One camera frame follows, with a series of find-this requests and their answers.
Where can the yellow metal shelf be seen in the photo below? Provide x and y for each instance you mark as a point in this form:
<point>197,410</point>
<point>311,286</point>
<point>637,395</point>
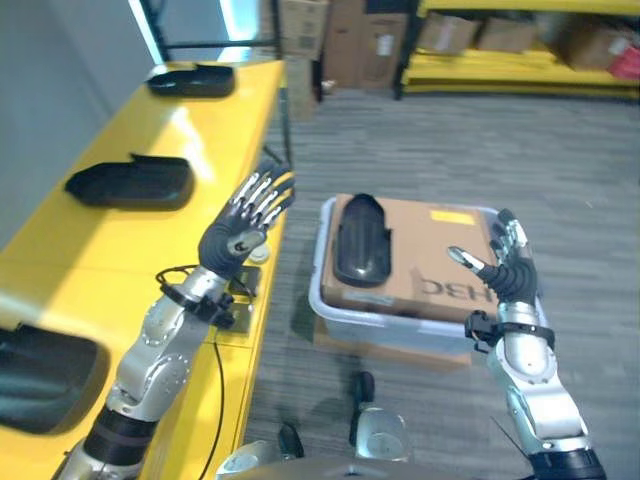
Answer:
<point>125,250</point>

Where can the cardboard box on rack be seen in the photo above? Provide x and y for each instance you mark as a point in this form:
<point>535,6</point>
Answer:
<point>447,32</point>
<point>590,47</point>
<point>507,34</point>

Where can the brown cardboard box with label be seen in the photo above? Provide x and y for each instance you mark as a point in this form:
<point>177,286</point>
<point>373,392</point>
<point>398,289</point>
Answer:
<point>382,47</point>

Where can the brown cardboard sheet with print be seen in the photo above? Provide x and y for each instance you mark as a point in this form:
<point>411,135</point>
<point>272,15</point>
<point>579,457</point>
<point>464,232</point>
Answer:
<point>430,270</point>

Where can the robot left five-finger hand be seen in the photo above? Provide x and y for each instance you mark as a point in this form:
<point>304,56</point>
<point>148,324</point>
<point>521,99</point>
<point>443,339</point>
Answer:
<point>225,245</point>

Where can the translucent plastic box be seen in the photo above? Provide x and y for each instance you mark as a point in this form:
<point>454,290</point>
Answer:
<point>400,325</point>

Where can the robot silver legs and feet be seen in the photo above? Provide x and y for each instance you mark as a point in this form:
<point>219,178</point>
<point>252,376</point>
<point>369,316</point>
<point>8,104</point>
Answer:
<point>350,435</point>

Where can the robot left silver arm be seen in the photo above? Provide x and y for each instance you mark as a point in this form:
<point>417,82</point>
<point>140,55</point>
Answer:
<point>155,365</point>

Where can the stacked cardboard box with print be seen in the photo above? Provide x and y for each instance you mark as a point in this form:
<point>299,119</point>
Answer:
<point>302,27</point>

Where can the red bag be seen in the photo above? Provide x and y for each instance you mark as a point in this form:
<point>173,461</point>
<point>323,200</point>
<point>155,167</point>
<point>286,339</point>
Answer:
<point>626,62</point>

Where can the yellow storage rack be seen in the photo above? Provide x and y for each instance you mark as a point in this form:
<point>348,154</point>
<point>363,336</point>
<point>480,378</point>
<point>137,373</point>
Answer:
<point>515,65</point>

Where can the robot right five-finger hand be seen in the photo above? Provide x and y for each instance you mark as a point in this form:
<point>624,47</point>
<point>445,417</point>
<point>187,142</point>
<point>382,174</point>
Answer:
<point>515,270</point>

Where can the black sole-shaped part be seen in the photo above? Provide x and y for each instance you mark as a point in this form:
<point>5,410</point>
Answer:
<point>40,380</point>
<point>132,182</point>
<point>362,240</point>
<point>192,81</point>

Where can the robot right silver arm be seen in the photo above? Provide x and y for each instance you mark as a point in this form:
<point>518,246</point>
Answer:
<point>535,380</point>

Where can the tall brown cardboard box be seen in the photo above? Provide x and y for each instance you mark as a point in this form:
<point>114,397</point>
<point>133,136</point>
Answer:
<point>345,42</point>

